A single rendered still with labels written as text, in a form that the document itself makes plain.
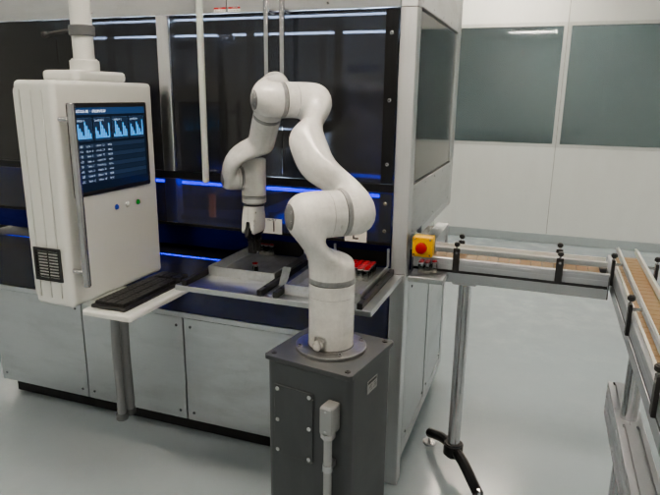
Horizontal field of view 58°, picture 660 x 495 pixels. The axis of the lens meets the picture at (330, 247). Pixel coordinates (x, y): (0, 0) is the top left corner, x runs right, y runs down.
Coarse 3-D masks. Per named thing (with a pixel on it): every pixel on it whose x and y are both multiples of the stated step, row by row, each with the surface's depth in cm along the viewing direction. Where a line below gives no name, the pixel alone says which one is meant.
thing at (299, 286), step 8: (304, 272) 208; (384, 272) 211; (296, 280) 201; (304, 280) 208; (376, 280) 202; (288, 288) 193; (296, 288) 192; (304, 288) 191; (360, 288) 200; (368, 288) 193; (304, 296) 191; (360, 296) 185
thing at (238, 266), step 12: (240, 252) 233; (216, 264) 217; (228, 264) 225; (240, 264) 226; (264, 264) 226; (276, 264) 227; (288, 264) 215; (228, 276) 210; (240, 276) 209; (252, 276) 207; (264, 276) 205; (276, 276) 206
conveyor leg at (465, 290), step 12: (468, 288) 224; (468, 300) 225; (468, 312) 227; (456, 324) 229; (456, 336) 230; (456, 348) 231; (456, 360) 232; (456, 372) 233; (456, 384) 234; (456, 396) 235; (456, 408) 236; (456, 420) 237; (456, 432) 239; (456, 444) 240
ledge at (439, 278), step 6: (414, 270) 222; (408, 276) 215; (414, 276) 215; (420, 276) 215; (426, 276) 215; (432, 276) 215; (438, 276) 215; (444, 276) 215; (420, 282) 214; (426, 282) 213; (432, 282) 212; (438, 282) 212
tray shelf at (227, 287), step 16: (176, 288) 202; (192, 288) 200; (208, 288) 199; (224, 288) 199; (240, 288) 199; (256, 288) 199; (384, 288) 201; (288, 304) 189; (304, 304) 187; (368, 304) 185
